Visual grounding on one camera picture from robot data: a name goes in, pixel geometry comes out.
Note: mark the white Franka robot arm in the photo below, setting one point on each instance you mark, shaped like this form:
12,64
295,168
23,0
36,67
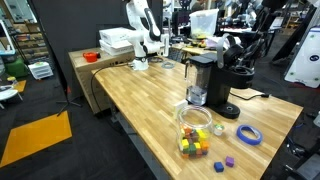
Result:
143,36

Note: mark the black Keurig coffee machine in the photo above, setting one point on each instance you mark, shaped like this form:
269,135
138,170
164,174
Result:
220,83

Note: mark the small white box smiley print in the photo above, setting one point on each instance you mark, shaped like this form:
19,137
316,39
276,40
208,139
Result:
179,108

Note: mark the clear glass jar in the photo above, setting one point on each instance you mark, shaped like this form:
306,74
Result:
195,120

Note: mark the orange cube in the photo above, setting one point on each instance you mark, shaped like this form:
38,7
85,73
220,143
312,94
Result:
205,145
187,130

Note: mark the yellow cube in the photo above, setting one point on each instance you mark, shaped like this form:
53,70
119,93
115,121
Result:
201,135
185,143

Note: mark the white flat box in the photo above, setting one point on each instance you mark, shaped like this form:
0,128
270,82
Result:
115,35
116,48

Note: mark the white coffee pod cup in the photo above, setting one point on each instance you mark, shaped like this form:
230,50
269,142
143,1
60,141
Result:
218,130

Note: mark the translucent plastic storage bin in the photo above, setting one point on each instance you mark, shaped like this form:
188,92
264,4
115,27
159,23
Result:
203,23

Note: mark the large cardboard box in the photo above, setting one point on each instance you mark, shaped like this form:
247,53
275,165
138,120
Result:
80,76

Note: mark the blue tape roll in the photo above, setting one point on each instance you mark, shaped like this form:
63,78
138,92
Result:
240,135

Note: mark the blue cube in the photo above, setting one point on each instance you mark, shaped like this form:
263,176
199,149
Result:
218,167

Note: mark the purple cube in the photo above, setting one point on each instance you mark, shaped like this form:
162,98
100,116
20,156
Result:
229,161

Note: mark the white plastic drawer unit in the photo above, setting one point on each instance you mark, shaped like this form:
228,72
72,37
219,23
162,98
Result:
40,70

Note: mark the yellow floor mat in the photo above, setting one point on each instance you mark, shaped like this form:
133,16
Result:
36,136

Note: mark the green bin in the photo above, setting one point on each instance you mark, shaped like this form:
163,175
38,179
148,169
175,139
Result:
15,68

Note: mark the white cart panel blue logo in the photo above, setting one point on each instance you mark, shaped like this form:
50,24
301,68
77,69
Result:
305,60

